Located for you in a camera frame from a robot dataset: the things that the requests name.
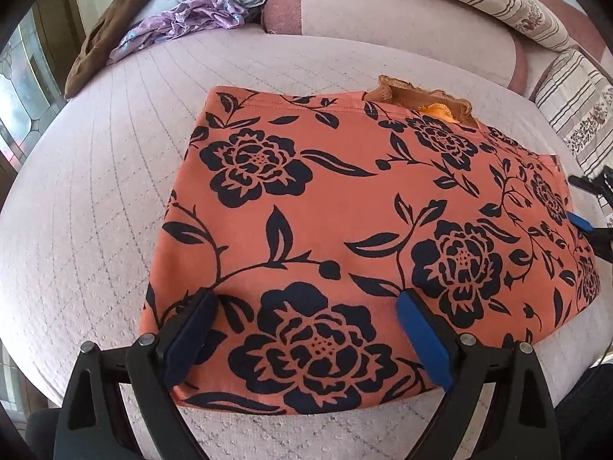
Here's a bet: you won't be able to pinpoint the brown garment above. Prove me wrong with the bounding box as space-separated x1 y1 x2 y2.
64 0 192 99

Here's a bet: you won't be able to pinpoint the orange floral long-sleeve shirt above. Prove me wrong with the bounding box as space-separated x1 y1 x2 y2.
139 74 602 415

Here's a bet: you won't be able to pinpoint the purple crumpled garment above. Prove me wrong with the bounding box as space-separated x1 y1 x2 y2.
108 0 250 65

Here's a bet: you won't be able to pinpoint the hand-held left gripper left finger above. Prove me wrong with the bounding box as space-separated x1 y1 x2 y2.
54 289 219 460

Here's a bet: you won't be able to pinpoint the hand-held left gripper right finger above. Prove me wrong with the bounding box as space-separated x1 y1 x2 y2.
396 289 561 460

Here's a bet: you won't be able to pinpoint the pink quilted corner cushion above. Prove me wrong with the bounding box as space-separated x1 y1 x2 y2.
539 0 609 63

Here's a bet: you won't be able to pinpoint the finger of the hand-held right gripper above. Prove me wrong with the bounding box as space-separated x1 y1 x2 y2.
568 165 613 229
567 211 613 262

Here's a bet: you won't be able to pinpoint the pale quilted bed cover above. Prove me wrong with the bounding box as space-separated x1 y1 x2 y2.
0 29 613 460

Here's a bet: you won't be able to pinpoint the person's dark trousers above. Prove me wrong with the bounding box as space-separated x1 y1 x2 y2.
556 361 613 460

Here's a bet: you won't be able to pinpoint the stained glass window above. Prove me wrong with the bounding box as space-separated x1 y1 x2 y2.
0 10 65 164

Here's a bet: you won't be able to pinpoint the striped floral flat pillow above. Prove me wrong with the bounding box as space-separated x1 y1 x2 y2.
534 48 613 178

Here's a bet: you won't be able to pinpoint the pink quilted backrest cushion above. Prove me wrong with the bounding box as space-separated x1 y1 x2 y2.
261 0 528 94

